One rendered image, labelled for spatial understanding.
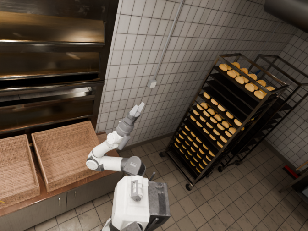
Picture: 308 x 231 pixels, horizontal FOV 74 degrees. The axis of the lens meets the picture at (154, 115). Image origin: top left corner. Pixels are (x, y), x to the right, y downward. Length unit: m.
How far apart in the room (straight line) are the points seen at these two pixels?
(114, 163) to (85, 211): 1.36
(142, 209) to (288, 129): 3.84
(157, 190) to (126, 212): 0.23
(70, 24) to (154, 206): 1.31
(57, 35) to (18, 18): 0.23
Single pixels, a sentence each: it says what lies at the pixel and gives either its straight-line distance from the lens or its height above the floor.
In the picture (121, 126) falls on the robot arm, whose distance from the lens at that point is 1.19.
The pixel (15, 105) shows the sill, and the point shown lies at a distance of 1.94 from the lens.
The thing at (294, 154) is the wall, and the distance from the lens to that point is 4.78.
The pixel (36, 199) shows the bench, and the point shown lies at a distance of 2.10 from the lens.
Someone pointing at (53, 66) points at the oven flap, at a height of 1.52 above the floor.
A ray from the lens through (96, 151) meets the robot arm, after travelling 1.36.
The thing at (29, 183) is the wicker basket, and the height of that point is 0.59.
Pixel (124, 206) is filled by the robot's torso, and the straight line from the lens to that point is 1.19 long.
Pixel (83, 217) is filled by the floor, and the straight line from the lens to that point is 2.64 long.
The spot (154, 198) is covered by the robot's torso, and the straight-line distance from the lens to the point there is 1.25.
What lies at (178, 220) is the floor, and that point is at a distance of 2.89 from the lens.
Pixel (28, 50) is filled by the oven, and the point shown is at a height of 1.65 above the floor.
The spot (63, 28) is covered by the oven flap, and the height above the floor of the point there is 1.81.
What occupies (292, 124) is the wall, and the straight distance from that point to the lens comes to 4.62.
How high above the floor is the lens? 2.46
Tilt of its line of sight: 39 degrees down
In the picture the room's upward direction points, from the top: 23 degrees clockwise
